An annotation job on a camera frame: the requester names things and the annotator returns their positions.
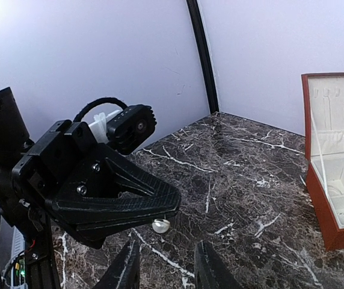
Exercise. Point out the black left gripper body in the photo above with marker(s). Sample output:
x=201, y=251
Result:
x=66, y=172

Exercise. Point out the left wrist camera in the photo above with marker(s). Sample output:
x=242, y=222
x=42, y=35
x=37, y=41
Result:
x=123, y=130

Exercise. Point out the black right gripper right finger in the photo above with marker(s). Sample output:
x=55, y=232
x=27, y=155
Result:
x=210, y=270

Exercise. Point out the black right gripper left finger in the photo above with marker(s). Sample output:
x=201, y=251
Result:
x=124, y=271

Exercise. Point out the red wooden jewelry box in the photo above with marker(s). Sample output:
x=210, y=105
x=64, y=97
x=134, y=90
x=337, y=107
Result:
x=323, y=95

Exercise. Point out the white pearl stud earring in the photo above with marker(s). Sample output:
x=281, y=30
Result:
x=161, y=226

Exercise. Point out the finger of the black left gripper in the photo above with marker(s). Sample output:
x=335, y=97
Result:
x=94, y=235
x=113, y=190

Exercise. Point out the left black frame post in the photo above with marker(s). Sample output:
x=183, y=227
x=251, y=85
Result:
x=204, y=55

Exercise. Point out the white slotted cable duct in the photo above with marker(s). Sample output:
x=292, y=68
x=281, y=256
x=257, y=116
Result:
x=17, y=273

